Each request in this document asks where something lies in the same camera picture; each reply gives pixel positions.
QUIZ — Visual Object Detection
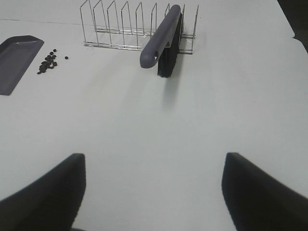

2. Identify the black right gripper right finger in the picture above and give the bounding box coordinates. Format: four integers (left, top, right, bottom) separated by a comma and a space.
221, 153, 308, 231

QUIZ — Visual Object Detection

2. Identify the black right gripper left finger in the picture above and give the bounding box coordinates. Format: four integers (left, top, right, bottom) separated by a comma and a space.
0, 154, 86, 231

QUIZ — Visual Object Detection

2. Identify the pile of coffee beans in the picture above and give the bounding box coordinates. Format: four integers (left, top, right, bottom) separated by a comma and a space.
37, 49, 58, 75

